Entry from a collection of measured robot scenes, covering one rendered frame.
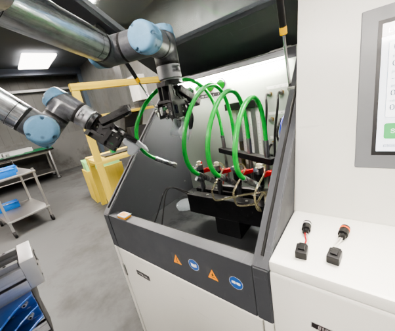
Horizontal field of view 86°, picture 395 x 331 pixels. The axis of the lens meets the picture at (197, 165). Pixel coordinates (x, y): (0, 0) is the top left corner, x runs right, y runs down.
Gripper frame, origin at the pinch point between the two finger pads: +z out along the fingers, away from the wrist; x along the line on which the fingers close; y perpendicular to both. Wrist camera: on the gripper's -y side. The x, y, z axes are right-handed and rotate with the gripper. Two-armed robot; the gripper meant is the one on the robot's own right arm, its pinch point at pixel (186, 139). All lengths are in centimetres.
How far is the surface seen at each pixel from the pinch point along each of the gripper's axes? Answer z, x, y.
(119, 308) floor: 120, -85, 12
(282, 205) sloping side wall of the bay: 15.6, 35.0, 9.5
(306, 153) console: 6.4, 38.0, -4.3
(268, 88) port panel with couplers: -12.1, 19.3, -31.9
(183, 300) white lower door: 51, 3, 22
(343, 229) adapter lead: 20, 47, 8
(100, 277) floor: 120, -129, 3
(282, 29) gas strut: -26.0, 31.9, -9.6
